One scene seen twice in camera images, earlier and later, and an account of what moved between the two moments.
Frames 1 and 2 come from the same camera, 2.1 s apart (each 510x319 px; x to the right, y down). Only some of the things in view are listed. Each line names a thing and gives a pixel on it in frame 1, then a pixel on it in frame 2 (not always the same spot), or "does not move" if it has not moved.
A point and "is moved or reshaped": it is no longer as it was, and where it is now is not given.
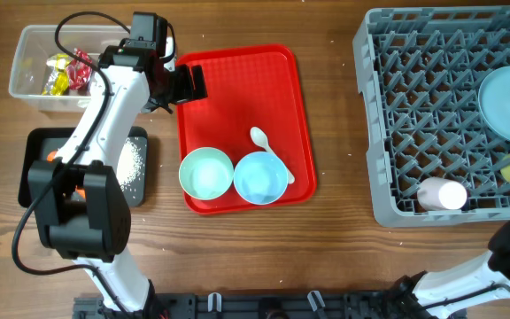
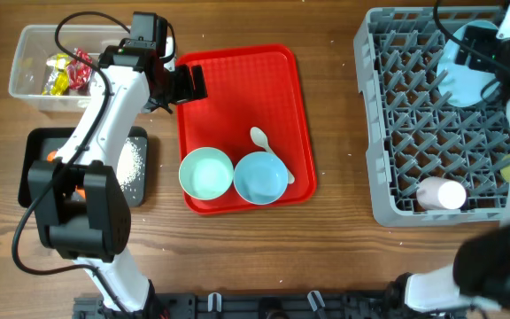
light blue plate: (508, 105) is moved or reshaped
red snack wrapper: (78, 72) does not move
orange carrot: (50, 157) does not move
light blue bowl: (260, 178) does not move
